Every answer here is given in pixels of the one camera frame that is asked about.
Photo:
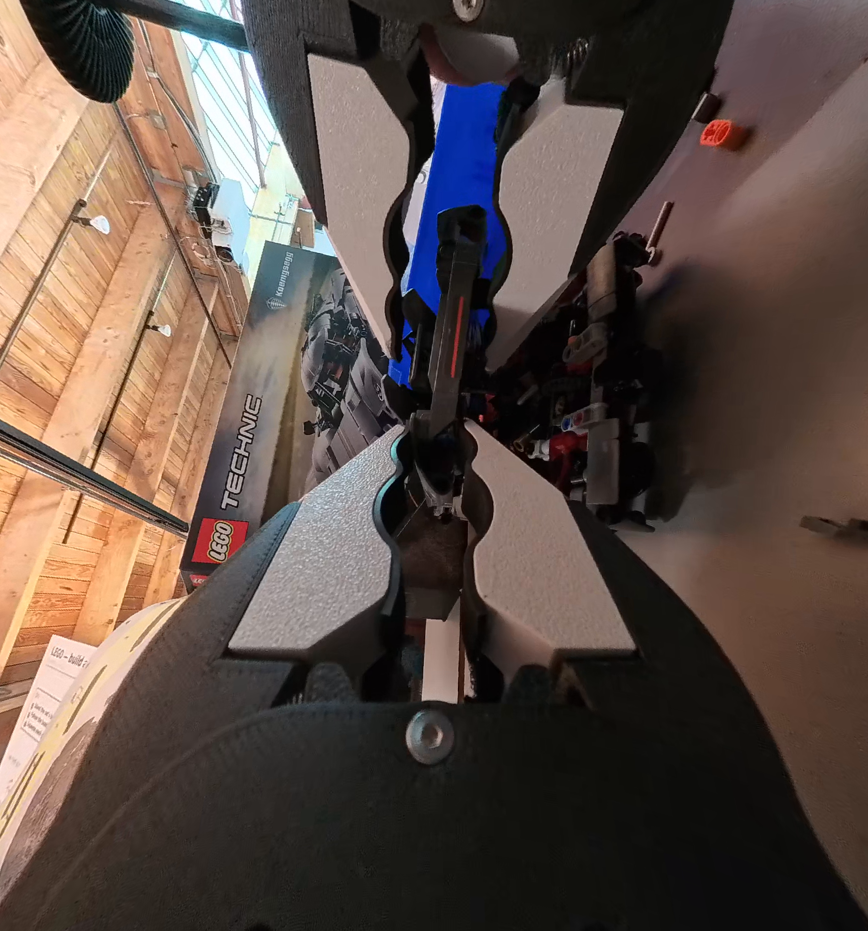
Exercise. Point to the small dark grey lego piece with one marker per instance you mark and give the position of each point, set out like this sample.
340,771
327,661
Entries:
707,107

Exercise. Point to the grey lego hinge panel piece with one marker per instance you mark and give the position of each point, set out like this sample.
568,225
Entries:
852,529

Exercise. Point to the black metal rail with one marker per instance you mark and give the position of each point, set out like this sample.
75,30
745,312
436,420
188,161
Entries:
77,465

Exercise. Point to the dark lego set box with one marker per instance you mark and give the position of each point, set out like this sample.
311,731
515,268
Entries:
259,436

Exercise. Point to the ceiling track lights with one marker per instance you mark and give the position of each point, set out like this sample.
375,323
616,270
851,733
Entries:
99,224

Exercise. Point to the grey lego door panel assembly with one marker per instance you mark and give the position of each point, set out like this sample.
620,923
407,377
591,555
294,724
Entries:
452,334

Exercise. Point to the person's right hand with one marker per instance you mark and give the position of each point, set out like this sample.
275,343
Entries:
441,71

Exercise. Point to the black metal pole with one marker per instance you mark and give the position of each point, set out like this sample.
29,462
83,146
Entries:
187,18

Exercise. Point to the white instruction booklet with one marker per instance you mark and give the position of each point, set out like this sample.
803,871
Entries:
136,633

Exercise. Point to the small orange lego piece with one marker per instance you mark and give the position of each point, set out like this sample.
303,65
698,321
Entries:
725,134

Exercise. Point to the blue plastic bin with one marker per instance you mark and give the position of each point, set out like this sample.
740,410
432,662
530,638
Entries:
463,145

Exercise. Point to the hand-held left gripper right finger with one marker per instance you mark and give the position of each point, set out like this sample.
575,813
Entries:
543,574

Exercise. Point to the black ribbed round fixture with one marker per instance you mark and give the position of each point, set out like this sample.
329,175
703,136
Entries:
85,43

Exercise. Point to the partly built lego car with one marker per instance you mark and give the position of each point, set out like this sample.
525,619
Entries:
601,378

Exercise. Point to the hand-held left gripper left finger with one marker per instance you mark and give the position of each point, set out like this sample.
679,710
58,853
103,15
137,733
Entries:
317,574

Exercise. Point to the white wall-mounted box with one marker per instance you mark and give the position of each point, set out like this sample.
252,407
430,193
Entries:
230,211

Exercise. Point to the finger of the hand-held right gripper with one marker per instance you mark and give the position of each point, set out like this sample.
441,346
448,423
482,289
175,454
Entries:
557,182
354,145

